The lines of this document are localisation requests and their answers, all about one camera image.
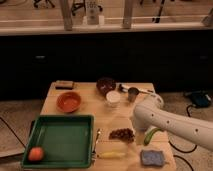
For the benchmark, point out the orange peach fruit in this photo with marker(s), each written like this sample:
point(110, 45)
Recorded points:
point(36, 154)

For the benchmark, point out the dark metal cup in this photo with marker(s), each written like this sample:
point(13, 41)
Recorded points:
point(132, 94)

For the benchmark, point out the dark maroon bowl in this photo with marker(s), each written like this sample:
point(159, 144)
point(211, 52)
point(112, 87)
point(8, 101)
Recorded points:
point(105, 84)

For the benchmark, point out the green chili pepper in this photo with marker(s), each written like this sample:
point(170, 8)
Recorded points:
point(150, 134)

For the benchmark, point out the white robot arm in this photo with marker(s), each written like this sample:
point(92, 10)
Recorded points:
point(149, 112)

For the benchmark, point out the brown wooden block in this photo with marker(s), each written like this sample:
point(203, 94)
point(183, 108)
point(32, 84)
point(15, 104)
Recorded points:
point(64, 84)

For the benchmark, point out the orange red bowl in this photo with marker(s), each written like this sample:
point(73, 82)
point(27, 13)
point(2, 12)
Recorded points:
point(68, 102)

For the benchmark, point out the dark blue floor device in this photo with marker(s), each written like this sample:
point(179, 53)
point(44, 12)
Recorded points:
point(199, 98)

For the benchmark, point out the green plastic tray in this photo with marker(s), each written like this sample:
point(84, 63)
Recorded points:
point(66, 140)

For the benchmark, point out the blue sponge near edge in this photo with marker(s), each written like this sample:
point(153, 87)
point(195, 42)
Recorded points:
point(152, 158)

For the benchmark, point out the white round container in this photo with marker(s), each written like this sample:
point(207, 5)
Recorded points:
point(113, 98)

